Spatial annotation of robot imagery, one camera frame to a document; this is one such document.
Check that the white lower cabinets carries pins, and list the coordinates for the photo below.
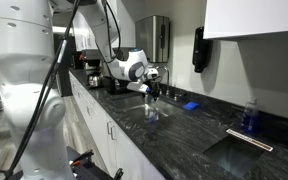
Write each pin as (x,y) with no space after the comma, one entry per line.
(115,148)

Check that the black soap dispenser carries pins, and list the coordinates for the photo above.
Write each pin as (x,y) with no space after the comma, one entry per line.
(201,51)

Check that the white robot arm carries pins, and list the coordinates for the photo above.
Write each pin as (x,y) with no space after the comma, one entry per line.
(28,66)

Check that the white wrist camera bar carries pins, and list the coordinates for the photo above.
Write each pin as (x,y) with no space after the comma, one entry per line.
(138,87)

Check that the clear bottle with blue liquid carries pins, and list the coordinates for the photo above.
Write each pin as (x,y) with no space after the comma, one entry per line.
(151,112)

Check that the black robot cart with clamps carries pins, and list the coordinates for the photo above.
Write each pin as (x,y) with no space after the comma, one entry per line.
(90,166)

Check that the square countertop trash opening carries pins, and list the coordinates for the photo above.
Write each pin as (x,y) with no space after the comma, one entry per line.
(236,152)

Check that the white upper cabinet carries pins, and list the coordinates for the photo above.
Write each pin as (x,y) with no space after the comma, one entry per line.
(237,18)

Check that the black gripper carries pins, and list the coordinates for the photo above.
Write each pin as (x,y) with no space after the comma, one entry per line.
(155,89)

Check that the steel paper towel dispenser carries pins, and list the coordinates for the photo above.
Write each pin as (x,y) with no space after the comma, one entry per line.
(152,35)

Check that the blue sponge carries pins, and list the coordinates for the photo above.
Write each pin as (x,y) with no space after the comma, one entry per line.
(191,106)

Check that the black dish rack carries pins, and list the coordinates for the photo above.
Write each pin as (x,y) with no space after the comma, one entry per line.
(113,86)

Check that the coffee maker with carafe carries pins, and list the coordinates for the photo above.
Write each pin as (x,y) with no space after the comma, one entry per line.
(92,65)

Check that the stainless steel sink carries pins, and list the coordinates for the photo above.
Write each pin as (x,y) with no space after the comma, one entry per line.
(134,106)

